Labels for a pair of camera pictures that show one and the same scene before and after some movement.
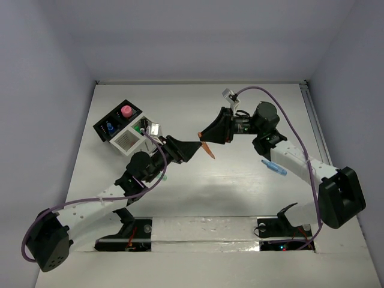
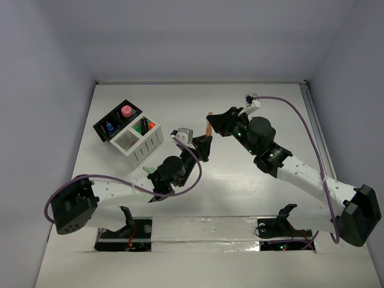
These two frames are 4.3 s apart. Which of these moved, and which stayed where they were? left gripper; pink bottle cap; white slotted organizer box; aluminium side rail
Moved: left gripper
Stayed: pink bottle cap; aluminium side rail; white slotted organizer box
